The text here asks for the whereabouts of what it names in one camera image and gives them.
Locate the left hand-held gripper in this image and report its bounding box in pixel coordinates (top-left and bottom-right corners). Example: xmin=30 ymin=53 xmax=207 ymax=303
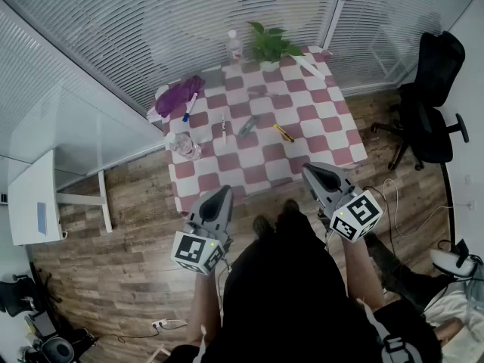
xmin=169 ymin=185 xmax=234 ymax=277

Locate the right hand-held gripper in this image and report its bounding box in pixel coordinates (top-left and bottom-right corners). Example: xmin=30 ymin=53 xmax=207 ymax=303
xmin=302 ymin=162 xmax=384 ymax=244

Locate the yellow utility knife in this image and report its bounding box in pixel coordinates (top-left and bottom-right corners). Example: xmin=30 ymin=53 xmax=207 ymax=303
xmin=273 ymin=124 xmax=296 ymax=144

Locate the teal utility knife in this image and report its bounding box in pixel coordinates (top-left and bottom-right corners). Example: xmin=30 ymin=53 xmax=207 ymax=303
xmin=237 ymin=114 xmax=262 ymax=138

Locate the white marker with blue cap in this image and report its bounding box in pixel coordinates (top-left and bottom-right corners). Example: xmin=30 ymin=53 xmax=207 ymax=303
xmin=182 ymin=92 xmax=200 ymax=123

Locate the person's right forearm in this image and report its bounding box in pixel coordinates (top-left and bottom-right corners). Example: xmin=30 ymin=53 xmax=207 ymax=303
xmin=342 ymin=232 xmax=386 ymax=309

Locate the person's left forearm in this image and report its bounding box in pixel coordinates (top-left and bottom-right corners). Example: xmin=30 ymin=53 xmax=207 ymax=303
xmin=187 ymin=268 xmax=224 ymax=349

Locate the checkered tablecloth table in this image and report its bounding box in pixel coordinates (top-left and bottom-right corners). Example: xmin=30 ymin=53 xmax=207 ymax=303
xmin=146 ymin=45 xmax=368 ymax=219

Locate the black mesh office chair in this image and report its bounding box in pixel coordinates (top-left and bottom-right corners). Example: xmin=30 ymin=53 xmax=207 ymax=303
xmin=370 ymin=31 xmax=470 ymax=172

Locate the person's dark shoe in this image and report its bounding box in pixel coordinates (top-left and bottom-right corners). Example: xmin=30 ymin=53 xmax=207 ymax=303
xmin=252 ymin=214 xmax=271 ymax=237
xmin=278 ymin=198 xmax=299 ymax=219

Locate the lying clear water bottle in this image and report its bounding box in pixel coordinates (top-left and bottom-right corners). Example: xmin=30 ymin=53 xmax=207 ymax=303
xmin=165 ymin=131 xmax=203 ymax=162

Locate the person's black clothing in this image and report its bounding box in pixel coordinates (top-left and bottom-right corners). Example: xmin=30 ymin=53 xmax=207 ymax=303
xmin=172 ymin=198 xmax=443 ymax=363

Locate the long white strip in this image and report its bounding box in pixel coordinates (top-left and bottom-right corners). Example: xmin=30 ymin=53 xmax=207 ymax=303
xmin=293 ymin=54 xmax=327 ymax=82

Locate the purple cloth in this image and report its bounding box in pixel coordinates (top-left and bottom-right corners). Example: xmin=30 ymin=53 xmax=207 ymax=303
xmin=154 ymin=75 xmax=206 ymax=119

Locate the white headset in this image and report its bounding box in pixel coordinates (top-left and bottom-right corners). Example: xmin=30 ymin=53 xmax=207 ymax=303
xmin=429 ymin=240 xmax=476 ymax=279

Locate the potted green plant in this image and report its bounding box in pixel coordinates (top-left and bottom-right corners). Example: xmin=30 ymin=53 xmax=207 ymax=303
xmin=247 ymin=20 xmax=306 ymax=72

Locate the upright clear water bottle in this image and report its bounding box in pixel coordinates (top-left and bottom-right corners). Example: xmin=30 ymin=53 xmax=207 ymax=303
xmin=225 ymin=29 xmax=245 ymax=70

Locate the blue card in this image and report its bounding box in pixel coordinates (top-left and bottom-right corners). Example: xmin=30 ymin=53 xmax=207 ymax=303
xmin=36 ymin=201 xmax=49 ymax=237

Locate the white side table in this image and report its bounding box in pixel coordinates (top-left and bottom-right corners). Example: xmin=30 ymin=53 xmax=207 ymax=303
xmin=7 ymin=147 xmax=114 ymax=247

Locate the black equipment pile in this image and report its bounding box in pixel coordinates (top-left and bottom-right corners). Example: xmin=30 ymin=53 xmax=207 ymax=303
xmin=18 ymin=312 xmax=100 ymax=363

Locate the long white cable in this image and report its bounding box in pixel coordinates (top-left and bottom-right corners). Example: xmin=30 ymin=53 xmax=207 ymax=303
xmin=381 ymin=178 xmax=451 ymax=240

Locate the white grey harness strap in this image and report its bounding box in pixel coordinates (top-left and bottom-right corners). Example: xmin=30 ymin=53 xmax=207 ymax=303
xmin=355 ymin=296 xmax=424 ymax=363

